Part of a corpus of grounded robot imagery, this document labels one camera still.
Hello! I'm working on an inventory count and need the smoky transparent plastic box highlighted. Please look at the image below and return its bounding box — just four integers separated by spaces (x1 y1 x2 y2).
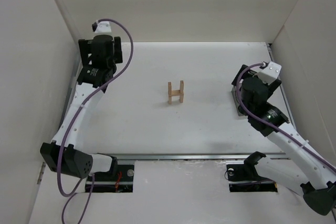
231 86 247 118

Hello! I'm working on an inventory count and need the plain wood block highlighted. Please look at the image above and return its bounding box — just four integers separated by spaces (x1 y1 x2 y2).
168 90 184 97

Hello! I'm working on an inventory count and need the engraved wood block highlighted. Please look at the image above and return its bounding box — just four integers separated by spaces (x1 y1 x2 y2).
168 82 172 96

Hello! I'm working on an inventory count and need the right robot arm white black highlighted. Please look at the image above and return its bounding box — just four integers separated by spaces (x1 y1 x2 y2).
227 61 335 216

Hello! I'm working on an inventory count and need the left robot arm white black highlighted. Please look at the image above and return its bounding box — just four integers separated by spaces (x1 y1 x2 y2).
40 35 123 179

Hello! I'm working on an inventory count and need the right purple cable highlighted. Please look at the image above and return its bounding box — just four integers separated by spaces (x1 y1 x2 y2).
235 62 336 174

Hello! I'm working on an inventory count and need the purple cable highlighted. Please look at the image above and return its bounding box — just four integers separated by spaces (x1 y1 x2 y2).
235 62 336 174
56 18 134 224

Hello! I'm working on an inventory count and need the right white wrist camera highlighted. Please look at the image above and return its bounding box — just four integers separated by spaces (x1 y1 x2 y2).
257 61 282 85

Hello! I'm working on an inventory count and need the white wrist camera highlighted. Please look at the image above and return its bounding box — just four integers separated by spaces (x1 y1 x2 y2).
257 61 282 85
91 20 112 34

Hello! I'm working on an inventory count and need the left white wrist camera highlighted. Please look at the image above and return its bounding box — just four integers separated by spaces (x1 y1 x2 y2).
91 20 112 34

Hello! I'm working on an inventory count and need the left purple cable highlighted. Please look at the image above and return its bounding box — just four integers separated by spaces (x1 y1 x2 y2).
56 18 134 224

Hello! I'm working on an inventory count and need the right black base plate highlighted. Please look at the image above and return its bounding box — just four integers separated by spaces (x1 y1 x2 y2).
224 163 278 193

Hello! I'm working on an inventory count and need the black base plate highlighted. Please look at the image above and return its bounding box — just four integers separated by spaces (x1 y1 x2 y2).
92 164 134 193
224 163 278 193

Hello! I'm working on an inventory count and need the aluminium table frame rail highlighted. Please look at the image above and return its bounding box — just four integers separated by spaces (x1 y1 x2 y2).
54 42 307 162

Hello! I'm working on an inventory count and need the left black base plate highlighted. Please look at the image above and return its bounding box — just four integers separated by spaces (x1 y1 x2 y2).
92 164 134 193

